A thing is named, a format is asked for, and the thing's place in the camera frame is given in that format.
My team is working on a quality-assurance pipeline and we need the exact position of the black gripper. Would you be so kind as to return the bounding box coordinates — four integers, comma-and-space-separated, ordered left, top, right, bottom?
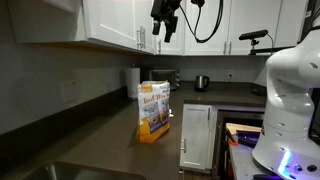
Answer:
150, 0, 183, 44

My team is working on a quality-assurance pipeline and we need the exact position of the big orange white snack pack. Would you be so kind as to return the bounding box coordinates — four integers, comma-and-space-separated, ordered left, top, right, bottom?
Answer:
136, 80, 172, 144

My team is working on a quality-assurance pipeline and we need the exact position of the white upper cabinet door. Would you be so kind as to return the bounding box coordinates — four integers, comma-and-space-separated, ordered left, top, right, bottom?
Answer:
227, 0, 283, 56
183, 0, 232, 56
154, 0, 186, 56
133, 0, 156, 55
82, 0, 136, 50

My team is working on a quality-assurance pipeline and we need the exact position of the white cabinet door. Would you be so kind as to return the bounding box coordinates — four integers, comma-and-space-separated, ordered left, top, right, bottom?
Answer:
82, 0, 136, 50
154, 0, 186, 56
133, 0, 156, 55
179, 103, 213, 171
183, 0, 232, 56
227, 0, 283, 56

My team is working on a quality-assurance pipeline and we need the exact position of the silver toaster oven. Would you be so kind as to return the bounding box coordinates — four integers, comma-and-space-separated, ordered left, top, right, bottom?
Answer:
148, 68, 181, 92

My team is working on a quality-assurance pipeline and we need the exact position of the white paper towel roll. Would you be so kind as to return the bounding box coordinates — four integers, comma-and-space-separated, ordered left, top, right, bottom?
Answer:
125, 66, 141, 99

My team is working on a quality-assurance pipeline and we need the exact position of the steel electric kettle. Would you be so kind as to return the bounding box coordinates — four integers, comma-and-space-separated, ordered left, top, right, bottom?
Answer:
194, 75, 211, 93

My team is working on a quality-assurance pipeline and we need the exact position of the white lower cabinet door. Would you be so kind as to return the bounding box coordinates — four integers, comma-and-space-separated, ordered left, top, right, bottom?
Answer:
179, 103, 213, 171

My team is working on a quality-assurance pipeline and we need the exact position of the wooden board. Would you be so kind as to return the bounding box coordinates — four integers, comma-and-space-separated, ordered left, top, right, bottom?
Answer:
225, 122, 263, 136

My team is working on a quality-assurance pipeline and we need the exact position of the purple blue tool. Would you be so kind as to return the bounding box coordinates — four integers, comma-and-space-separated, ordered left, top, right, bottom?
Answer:
235, 130, 261, 148

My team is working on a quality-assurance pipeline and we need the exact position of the steel kitchen sink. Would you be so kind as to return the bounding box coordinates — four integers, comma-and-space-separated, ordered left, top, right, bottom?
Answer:
23, 161, 148, 180

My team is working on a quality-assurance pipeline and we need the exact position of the black stereo camera bar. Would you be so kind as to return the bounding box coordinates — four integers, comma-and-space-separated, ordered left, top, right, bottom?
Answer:
238, 29, 269, 42

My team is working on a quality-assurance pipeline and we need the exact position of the white wall switch plate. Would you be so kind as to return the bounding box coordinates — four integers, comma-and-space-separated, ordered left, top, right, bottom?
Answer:
59, 79, 81, 103

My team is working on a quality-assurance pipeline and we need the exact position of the orange handled tool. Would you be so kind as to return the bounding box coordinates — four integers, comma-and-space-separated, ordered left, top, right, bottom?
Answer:
225, 127, 240, 147

